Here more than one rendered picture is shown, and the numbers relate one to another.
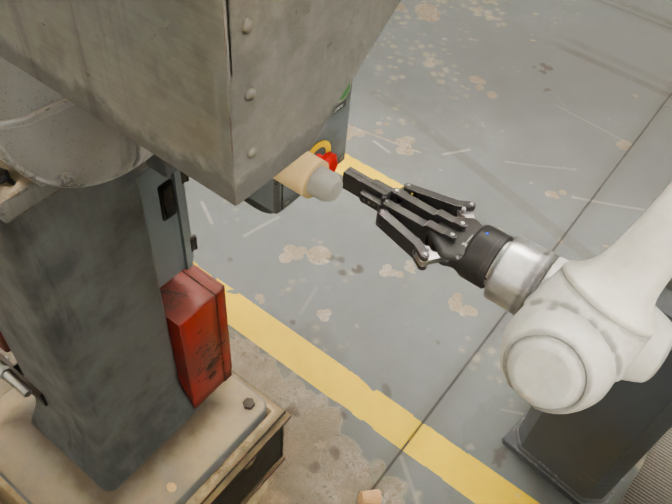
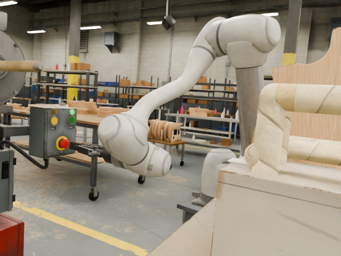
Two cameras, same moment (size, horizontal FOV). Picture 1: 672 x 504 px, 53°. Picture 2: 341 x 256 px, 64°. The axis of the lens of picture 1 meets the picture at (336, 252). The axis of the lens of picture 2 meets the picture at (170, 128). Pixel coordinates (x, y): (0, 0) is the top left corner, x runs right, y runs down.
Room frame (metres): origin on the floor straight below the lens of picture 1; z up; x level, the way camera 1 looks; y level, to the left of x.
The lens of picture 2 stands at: (-0.44, -0.29, 1.18)
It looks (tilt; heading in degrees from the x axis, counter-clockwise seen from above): 6 degrees down; 354
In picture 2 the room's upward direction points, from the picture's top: 4 degrees clockwise
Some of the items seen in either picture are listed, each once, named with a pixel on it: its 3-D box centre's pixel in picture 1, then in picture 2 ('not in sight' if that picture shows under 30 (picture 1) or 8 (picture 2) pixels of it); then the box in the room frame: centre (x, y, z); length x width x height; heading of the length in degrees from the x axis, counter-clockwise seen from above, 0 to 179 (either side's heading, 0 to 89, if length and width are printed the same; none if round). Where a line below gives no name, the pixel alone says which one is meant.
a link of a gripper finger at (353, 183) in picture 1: (364, 190); (76, 146); (0.67, -0.03, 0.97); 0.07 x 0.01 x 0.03; 57
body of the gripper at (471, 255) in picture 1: (466, 245); (107, 152); (0.58, -0.16, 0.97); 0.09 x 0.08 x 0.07; 57
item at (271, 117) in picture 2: not in sight; (268, 135); (-0.12, -0.44, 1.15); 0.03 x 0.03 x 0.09
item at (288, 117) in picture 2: not in sight; (278, 131); (-0.05, -0.49, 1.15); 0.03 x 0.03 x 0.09
